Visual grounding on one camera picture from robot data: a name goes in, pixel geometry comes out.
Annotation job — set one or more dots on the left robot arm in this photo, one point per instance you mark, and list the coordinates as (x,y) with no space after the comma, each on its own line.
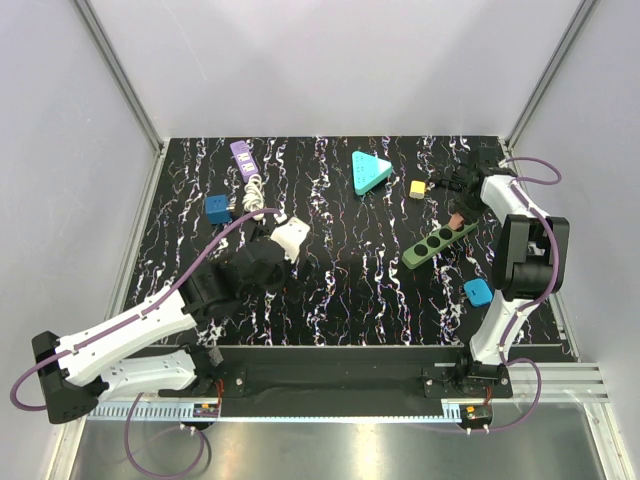
(78,372)

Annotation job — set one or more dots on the light blue square adapter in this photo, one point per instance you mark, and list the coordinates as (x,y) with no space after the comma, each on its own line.
(478,292)

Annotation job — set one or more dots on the blue cube socket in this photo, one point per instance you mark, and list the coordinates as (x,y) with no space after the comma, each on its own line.
(218,209)

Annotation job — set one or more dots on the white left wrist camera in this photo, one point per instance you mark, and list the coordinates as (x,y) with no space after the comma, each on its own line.
(290,236)

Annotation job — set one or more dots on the pink plug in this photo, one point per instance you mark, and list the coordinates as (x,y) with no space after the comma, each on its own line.
(456,221)

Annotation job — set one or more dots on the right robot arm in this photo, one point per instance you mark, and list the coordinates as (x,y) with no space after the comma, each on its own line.
(529,262)

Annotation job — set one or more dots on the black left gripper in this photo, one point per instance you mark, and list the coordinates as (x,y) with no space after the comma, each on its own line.
(297,284)

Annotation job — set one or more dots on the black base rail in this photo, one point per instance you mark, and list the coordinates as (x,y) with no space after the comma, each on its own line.
(433,371)

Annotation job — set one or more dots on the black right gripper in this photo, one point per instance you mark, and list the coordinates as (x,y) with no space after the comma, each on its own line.
(456,205)

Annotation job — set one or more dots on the green round-hole power strip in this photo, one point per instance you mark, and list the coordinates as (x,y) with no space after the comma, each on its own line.
(434,243)

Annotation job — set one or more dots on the aluminium frame rail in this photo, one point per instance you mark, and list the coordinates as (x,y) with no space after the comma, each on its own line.
(560,382)

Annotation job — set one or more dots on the purple power strip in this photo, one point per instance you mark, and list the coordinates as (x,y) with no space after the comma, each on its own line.
(244,160)

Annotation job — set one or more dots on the yellow cube socket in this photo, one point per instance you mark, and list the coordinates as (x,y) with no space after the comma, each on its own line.
(417,189)

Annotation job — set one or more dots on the white slotted cable duct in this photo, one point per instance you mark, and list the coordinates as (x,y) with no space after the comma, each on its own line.
(157,411)

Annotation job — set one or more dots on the teal triangular power strip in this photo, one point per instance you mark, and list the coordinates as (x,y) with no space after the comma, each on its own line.
(368,171)

